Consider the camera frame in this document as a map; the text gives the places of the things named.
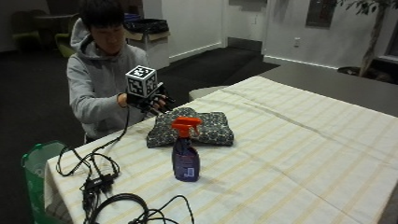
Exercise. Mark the white wall outlet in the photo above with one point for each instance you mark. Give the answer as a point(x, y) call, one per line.
point(296, 42)

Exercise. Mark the white marker cube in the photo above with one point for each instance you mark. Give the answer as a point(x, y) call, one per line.
point(141, 81)

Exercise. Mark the round dark table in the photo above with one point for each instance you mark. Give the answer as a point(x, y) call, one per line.
point(53, 21)

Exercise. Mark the dark wall frame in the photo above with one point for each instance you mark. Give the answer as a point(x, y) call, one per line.
point(320, 12)

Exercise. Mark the folded patterned grey cloth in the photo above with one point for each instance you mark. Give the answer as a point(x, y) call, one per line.
point(194, 127)

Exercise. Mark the white bin black liner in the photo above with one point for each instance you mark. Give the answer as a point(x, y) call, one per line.
point(149, 40)

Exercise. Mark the the person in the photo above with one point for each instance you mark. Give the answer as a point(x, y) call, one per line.
point(97, 77)

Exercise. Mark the green bag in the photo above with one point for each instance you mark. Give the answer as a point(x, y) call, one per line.
point(34, 174)

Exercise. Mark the green armchair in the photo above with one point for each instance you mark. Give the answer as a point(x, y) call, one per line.
point(25, 31)
point(65, 39)

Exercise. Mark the potted indoor tree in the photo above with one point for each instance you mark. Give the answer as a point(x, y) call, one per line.
point(372, 34)

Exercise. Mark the purple spray bottle orange trigger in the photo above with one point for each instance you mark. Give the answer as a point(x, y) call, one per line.
point(185, 155)

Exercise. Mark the striped cream tablecloth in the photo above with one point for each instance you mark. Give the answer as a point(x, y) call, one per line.
point(257, 155)

